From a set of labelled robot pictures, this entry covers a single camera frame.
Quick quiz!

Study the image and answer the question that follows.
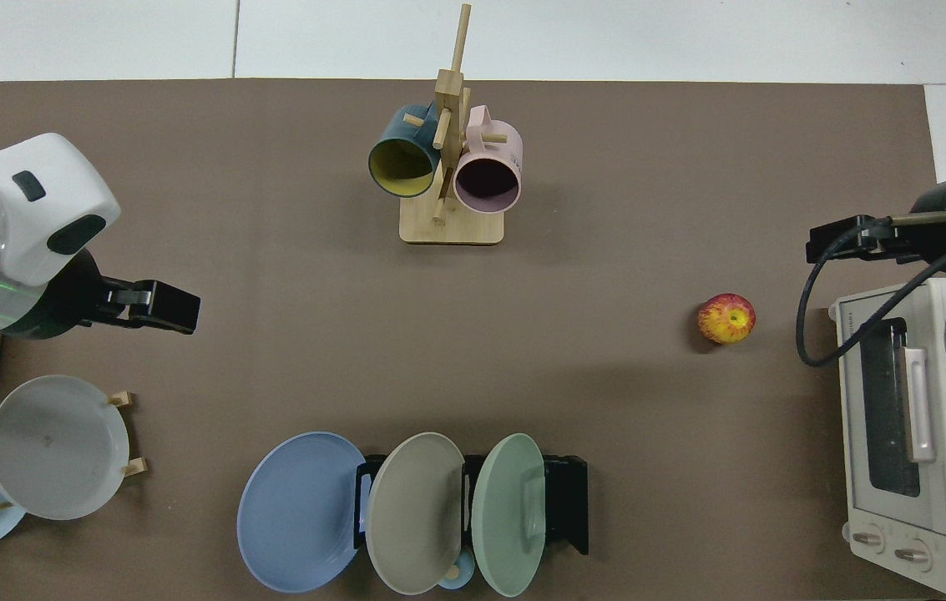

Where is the red yellow apple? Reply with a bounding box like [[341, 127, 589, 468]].
[[696, 292, 757, 346]]

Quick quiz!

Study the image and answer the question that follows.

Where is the grey plate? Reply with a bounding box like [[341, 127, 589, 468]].
[[0, 374, 131, 522]]

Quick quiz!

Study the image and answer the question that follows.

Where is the wooden plate rack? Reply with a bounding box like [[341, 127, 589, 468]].
[[0, 390, 149, 513]]

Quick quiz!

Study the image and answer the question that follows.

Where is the beige plate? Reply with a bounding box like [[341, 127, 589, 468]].
[[365, 432, 467, 596]]

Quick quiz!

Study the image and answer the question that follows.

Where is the black dish rack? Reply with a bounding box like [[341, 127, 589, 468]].
[[353, 452, 589, 557]]

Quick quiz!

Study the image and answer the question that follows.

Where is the green plate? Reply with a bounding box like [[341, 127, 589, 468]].
[[470, 432, 547, 598]]

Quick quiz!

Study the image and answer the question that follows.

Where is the dark blue cup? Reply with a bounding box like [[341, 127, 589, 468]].
[[367, 103, 441, 199]]

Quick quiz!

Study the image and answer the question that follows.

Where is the wooden cup stand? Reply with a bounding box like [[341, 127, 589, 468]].
[[399, 3, 508, 246]]

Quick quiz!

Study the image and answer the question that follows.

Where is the brown table cloth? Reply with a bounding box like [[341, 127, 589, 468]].
[[0, 78, 941, 601]]

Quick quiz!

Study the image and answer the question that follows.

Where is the pale toaster oven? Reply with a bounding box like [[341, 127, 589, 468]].
[[827, 275, 946, 598]]

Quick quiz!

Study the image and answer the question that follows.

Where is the pink cup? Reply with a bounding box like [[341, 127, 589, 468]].
[[453, 104, 524, 213]]

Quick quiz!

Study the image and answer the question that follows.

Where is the small blue round thing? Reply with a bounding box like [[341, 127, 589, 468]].
[[437, 549, 477, 591]]

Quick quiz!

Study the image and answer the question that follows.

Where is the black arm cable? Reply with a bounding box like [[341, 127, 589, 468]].
[[796, 219, 946, 369]]

